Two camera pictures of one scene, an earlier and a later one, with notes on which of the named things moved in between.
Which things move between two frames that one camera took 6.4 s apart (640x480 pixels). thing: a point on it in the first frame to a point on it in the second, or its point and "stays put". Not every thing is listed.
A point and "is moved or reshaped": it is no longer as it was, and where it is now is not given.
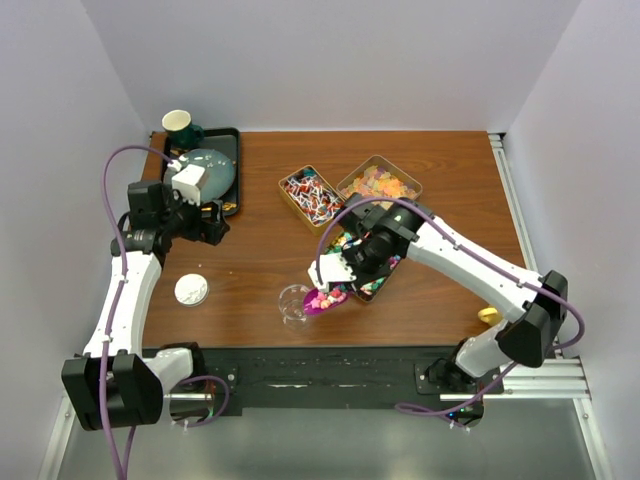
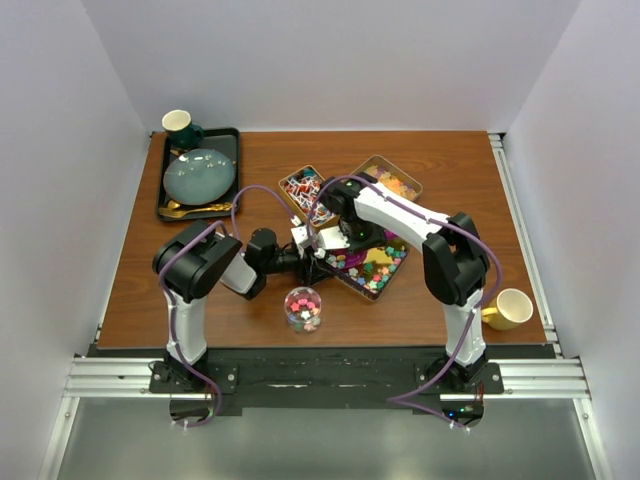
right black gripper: (362, 278) to (377, 238)
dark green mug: (182, 133) stays put
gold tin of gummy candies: (379, 180) stays put
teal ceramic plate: (219, 172) stays put
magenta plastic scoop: (316, 302) is moved or reshaped
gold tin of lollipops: (309, 198) stays put
